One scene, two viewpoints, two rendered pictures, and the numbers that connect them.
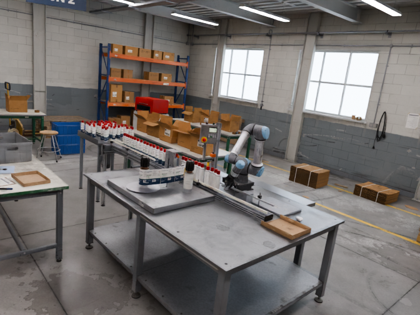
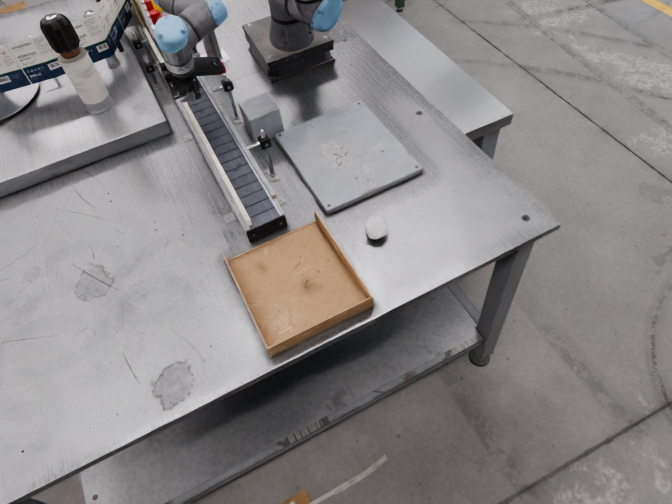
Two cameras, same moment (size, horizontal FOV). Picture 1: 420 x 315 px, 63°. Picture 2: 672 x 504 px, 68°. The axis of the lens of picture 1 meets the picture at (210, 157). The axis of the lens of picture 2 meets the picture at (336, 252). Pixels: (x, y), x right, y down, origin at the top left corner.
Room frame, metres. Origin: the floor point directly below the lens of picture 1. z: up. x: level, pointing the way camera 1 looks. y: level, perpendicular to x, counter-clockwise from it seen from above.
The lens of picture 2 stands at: (1.95, -1.03, 1.84)
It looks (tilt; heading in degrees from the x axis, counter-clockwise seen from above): 53 degrees down; 23
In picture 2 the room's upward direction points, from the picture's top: 8 degrees counter-clockwise
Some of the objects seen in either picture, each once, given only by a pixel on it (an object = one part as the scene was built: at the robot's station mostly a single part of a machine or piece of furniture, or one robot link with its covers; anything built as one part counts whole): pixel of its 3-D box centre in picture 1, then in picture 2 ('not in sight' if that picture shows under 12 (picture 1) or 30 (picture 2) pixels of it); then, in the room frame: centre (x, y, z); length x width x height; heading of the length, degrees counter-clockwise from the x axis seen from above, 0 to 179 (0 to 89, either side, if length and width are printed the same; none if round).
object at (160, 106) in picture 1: (150, 121); not in sight; (8.89, 1.66, 0.61); 0.70 x 0.60 x 1.22; 54
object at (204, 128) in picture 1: (209, 133); not in sight; (3.39, 0.04, 1.38); 0.17 x 0.10 x 0.19; 99
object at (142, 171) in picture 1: (144, 171); not in sight; (2.97, 0.58, 1.04); 0.09 x 0.09 x 0.29
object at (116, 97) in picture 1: (144, 91); not in sight; (10.73, 2.24, 1.26); 2.78 x 0.61 x 2.51; 132
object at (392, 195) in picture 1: (375, 192); not in sight; (6.36, -3.29, 0.11); 0.65 x 0.54 x 0.22; 39
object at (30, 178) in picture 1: (30, 178); not in sight; (3.06, 1.67, 0.82); 0.34 x 0.24 x 0.03; 48
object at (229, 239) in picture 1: (204, 196); (164, 109); (3.09, 0.01, 0.82); 2.10 x 1.50 x 0.02; 44
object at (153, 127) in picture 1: (157, 125); not in sight; (6.09, 1.01, 0.97); 0.44 x 0.38 x 0.37; 137
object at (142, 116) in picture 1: (147, 121); not in sight; (6.44, 1.27, 0.97); 0.45 x 0.40 x 0.37; 134
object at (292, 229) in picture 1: (285, 226); (294, 278); (2.53, -0.66, 0.85); 0.30 x 0.26 x 0.04; 44
